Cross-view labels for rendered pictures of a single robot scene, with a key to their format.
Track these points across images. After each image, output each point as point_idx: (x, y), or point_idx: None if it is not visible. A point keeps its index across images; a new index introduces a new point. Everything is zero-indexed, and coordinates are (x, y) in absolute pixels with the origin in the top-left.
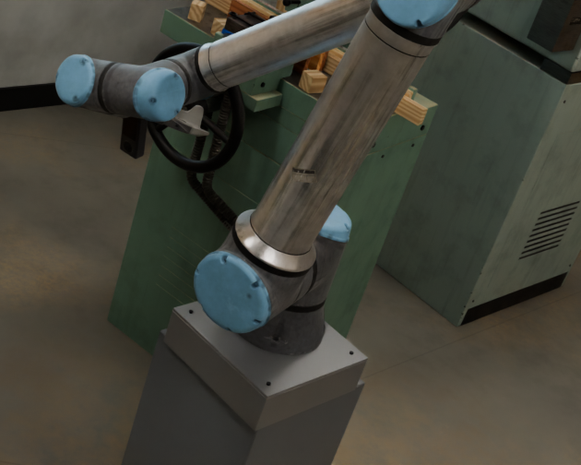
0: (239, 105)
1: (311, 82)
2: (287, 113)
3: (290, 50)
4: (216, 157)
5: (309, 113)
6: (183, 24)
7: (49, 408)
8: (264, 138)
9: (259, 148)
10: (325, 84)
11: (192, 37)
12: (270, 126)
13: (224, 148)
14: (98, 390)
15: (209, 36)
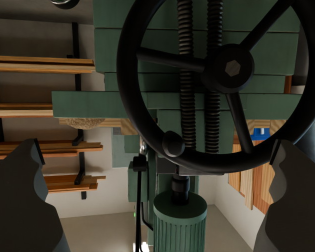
0: (133, 124)
1: (122, 130)
2: None
3: None
4: (146, 13)
5: (111, 101)
6: (288, 116)
7: None
8: (154, 47)
9: (156, 33)
10: (120, 124)
11: (274, 108)
12: (151, 64)
13: (134, 40)
14: None
15: (252, 118)
